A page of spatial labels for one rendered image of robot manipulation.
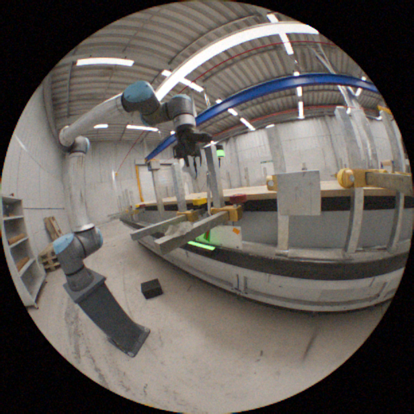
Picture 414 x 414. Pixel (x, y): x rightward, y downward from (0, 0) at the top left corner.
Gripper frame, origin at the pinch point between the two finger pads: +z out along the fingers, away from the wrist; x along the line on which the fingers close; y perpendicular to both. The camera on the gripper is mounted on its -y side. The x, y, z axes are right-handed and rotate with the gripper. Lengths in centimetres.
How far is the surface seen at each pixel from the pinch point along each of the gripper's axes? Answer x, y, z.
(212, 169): -6.1, -3.7, -1.7
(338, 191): -22, -51, 12
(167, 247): 21.4, -8.5, 16.5
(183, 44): -107, 81, -403
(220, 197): -6.7, -4.7, 9.5
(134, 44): 11, 135, -399
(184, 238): 16.3, -8.5, 16.2
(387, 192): -22, -81, 12
